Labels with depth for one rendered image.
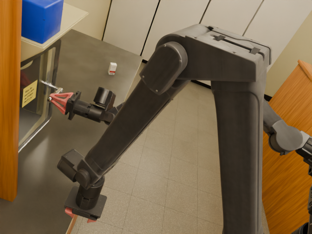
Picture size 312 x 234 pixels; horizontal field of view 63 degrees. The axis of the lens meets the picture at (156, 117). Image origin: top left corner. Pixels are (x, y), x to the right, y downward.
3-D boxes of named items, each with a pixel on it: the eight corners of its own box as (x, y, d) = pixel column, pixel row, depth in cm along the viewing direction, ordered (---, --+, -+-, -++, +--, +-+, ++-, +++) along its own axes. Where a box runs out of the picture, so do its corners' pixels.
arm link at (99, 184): (94, 189, 61) (110, 176, 65) (74, 171, 62) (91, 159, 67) (89, 204, 65) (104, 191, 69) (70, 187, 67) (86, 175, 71)
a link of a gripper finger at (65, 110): (55, 83, 95) (79, 92, 96) (53, 98, 99) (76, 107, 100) (46, 93, 90) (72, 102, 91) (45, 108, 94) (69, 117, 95)
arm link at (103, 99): (112, 123, 90) (120, 127, 98) (123, 93, 91) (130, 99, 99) (82, 113, 92) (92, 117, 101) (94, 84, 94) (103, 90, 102)
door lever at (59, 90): (37, 98, 93) (37, 93, 92) (51, 86, 101) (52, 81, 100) (51, 104, 94) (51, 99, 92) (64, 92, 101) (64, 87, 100)
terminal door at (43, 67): (3, 165, 91) (-1, 71, 67) (49, 117, 115) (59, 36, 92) (4, 166, 91) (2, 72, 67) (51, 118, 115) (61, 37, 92)
